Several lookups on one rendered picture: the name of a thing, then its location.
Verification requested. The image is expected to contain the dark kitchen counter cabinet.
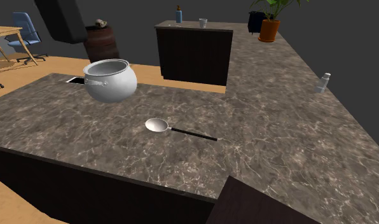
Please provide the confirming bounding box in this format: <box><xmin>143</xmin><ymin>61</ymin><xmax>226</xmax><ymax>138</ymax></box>
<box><xmin>0</xmin><ymin>20</ymin><xmax>379</xmax><ymax>224</ymax></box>

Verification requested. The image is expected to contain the white round metal pot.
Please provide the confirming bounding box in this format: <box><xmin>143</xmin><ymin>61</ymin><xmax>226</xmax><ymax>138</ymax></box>
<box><xmin>83</xmin><ymin>58</ymin><xmax>138</xmax><ymax>104</ymax></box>

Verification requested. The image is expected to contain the black box-shaped appliance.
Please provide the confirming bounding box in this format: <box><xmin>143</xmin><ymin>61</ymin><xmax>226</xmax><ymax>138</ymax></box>
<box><xmin>247</xmin><ymin>11</ymin><xmax>266</xmax><ymax>34</ymax></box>

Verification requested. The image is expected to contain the dark brown wooden barrel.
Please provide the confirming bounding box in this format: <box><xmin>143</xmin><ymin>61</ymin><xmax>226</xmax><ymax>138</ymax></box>
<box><xmin>83</xmin><ymin>18</ymin><xmax>120</xmax><ymax>63</ymax></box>

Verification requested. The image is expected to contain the green plant in orange pot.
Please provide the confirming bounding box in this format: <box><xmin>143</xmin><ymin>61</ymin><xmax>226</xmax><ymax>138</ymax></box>
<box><xmin>249</xmin><ymin>0</ymin><xmax>310</xmax><ymax>43</ymax></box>

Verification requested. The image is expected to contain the small white bottle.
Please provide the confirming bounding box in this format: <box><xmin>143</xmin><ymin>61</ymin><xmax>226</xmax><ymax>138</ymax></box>
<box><xmin>314</xmin><ymin>72</ymin><xmax>331</xmax><ymax>94</ymax></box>

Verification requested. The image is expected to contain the blue office chair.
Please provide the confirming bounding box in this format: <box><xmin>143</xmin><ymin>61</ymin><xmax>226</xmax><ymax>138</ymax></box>
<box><xmin>7</xmin><ymin>11</ymin><xmax>49</xmax><ymax>66</ymax></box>

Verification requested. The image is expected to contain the light wooden desk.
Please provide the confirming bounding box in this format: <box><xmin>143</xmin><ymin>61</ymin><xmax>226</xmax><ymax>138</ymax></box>
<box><xmin>0</xmin><ymin>13</ymin><xmax>39</xmax><ymax>66</ymax></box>

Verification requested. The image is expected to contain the silver ladle with black handle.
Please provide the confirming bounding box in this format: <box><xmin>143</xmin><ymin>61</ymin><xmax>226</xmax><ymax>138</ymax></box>
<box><xmin>144</xmin><ymin>118</ymin><xmax>219</xmax><ymax>142</ymax></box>

